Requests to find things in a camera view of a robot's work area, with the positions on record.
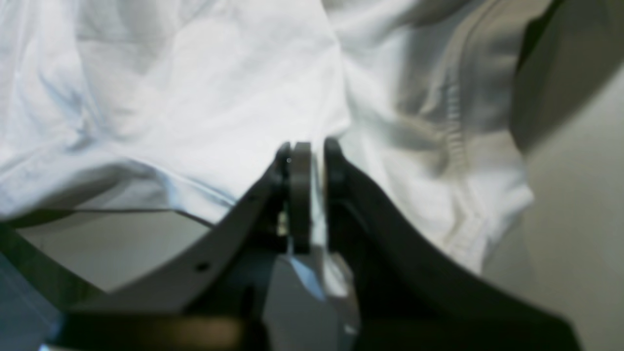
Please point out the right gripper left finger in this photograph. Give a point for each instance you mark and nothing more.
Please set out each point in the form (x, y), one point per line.
(210, 297)

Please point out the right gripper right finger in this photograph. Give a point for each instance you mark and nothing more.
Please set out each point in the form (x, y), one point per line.
(410, 295)

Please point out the white t-shirt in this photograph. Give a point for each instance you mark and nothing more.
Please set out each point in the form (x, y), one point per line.
(181, 104)

